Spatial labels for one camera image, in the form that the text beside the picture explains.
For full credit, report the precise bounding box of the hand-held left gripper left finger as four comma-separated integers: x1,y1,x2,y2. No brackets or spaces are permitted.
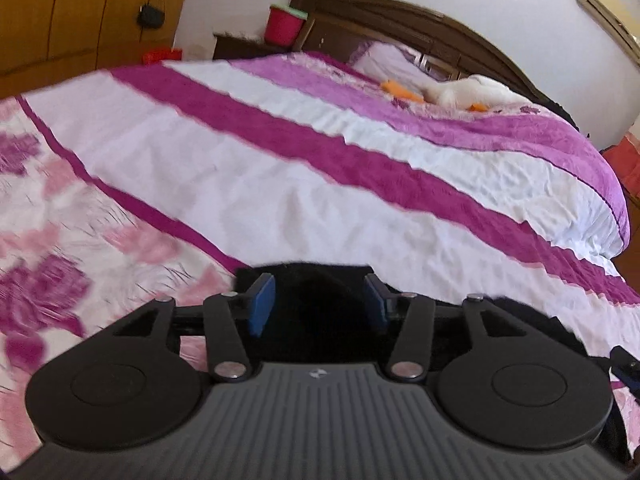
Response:
112,273,277,382

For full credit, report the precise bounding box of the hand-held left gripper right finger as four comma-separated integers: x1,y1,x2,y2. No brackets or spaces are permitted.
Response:
364,272,528,382

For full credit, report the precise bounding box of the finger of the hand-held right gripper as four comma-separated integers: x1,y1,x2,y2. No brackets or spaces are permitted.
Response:
609,345,640,389

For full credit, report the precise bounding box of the black button cardigan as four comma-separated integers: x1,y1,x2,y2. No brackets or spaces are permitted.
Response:
235,261,588,367

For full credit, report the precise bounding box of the pink floral striped bed blanket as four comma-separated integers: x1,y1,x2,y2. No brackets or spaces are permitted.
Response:
0,50,640,466

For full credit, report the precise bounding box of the floral red white curtain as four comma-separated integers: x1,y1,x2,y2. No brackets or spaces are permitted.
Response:
599,130,640,193

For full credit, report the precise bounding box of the white orange plush toy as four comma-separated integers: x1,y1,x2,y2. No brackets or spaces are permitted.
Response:
380,74,523,112

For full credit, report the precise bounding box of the pink white pillow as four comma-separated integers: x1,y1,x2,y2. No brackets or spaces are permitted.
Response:
350,40,438,85

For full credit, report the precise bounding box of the dark wooden nightstand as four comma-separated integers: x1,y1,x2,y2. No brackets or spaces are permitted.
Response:
212,32,297,62

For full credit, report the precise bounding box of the red bag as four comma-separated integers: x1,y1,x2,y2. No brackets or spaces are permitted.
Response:
142,47,184,67

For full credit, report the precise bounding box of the red plastic bucket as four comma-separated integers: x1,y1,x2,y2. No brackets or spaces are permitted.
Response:
263,4,307,47

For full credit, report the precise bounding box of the dark wooden bed headboard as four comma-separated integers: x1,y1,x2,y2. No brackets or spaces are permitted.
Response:
290,0,576,126

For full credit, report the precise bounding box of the small black hanging purse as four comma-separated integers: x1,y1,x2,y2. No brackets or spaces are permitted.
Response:
137,4,167,29

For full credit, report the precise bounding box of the brown wooden wardrobe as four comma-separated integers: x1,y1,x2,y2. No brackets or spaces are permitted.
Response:
0,0,197,102

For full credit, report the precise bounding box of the white wall air conditioner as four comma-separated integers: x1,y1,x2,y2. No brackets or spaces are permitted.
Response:
575,0,640,67

